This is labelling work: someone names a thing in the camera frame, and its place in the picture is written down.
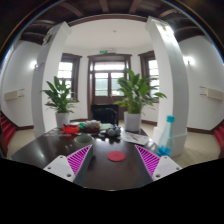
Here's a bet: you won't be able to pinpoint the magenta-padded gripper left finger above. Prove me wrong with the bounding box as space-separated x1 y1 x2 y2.
43 143 96 184

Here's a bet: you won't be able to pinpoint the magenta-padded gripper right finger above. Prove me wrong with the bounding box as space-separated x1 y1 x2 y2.
134 143 183 183

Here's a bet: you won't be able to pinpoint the clear bottle with blue cap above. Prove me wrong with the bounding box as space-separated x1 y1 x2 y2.
156 115 176 158

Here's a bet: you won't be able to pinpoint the printed paper sheets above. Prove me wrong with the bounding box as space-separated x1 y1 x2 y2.
120 131 150 147

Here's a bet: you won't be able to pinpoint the red box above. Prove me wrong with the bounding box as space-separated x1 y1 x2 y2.
62 124 81 135

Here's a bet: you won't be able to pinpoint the flat round red coaster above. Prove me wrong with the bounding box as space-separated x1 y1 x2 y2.
107 150 127 163

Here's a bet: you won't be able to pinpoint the box of snacks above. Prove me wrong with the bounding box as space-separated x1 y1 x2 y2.
79 119 102 135

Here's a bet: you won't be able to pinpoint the grey headphones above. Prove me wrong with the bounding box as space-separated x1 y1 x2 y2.
106 124 123 138

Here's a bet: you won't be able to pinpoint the black chair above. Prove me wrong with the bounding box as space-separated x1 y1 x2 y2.
90 103 120 127

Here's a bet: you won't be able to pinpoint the large potted green plant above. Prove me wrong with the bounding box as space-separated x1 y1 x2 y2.
114 68 167 133

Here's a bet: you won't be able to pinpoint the small potted green plant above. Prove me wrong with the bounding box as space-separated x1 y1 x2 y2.
41 75 80 129

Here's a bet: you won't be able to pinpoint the red carpeted stairs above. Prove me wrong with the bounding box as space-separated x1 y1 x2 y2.
0 111 18 148
213 121 224 153

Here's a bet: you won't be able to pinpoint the dark wooden glass door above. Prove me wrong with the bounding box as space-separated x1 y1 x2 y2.
87 53 133 120

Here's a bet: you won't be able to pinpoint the narrow dark-framed window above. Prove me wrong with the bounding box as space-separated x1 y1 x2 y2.
138 50 161 100

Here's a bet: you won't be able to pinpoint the wide dark-framed window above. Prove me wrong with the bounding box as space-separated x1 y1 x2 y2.
57 53 83 102

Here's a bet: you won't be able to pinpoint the white wall radiator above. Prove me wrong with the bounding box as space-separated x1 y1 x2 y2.
3 88 26 102
199 85 224 102

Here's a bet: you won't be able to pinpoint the wall lamp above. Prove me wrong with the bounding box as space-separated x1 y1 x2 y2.
182 54 196 66
29 59 40 71

